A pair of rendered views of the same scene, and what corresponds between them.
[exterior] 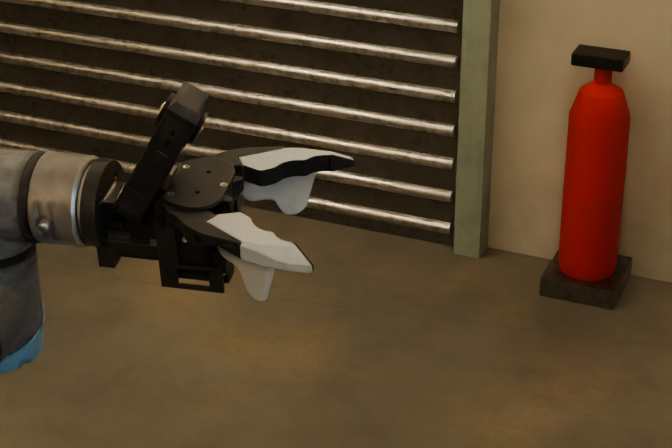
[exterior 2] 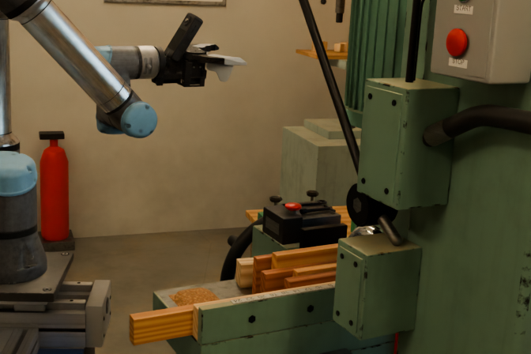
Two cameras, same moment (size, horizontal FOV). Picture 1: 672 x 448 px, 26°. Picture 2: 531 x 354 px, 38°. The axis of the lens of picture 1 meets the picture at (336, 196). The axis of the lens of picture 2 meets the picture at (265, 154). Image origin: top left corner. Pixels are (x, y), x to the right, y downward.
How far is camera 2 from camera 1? 131 cm
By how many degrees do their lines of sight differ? 42
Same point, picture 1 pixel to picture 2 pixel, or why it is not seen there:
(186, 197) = (194, 51)
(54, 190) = (150, 54)
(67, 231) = (156, 68)
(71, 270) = not seen: outside the picture
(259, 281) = (227, 73)
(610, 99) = (61, 152)
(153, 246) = (178, 74)
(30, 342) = not seen: hidden behind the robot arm
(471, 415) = not seen: hidden behind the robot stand
